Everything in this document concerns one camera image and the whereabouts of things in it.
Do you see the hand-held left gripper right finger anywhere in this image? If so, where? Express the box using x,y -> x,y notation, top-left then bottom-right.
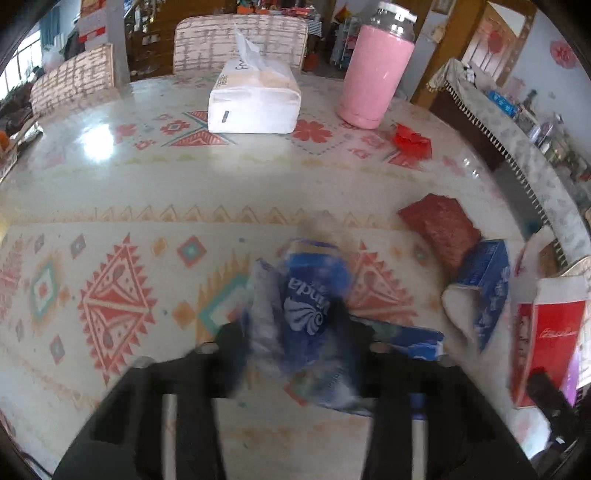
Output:
342,302 -> 539,480

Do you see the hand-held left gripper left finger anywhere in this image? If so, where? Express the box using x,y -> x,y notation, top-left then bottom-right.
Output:
53,323 -> 252,480

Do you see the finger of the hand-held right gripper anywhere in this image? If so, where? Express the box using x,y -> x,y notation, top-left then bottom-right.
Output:
526,368 -> 578,418

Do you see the purple plastic basket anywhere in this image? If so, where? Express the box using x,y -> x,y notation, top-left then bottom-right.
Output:
564,344 -> 591,409

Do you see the blue carton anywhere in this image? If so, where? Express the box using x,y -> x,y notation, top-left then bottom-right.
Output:
351,316 -> 446,363

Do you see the red and white carton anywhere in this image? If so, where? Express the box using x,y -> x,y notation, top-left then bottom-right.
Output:
510,226 -> 591,409

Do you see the blue plastic wrapper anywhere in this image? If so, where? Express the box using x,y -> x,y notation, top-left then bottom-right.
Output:
240,237 -> 384,416

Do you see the long blue box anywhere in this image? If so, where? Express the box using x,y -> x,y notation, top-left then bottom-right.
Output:
441,239 -> 511,354

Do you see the plastic-wrapped packet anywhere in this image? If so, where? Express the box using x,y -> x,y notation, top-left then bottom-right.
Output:
398,193 -> 483,273

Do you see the red plastic item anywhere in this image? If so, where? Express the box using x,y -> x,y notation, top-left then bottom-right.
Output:
390,122 -> 434,162

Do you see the cluttered side cabinet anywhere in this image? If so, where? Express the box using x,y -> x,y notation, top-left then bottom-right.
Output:
427,58 -> 591,273

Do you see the white tissue pack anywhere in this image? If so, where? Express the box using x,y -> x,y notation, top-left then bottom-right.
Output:
207,25 -> 303,134

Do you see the pink thermos bottle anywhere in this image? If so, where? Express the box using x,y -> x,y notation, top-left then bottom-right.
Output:
336,1 -> 419,130

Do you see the blue pack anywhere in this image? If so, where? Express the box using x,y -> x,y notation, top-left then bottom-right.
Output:
489,90 -> 520,116

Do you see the white storage rack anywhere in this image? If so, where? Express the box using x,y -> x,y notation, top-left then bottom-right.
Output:
330,18 -> 361,70

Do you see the patterned chair back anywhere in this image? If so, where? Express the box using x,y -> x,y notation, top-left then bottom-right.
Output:
173,14 -> 309,77

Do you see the patterned chair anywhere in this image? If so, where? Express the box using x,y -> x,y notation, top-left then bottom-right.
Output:
173,14 -> 309,77
30,44 -> 116,116

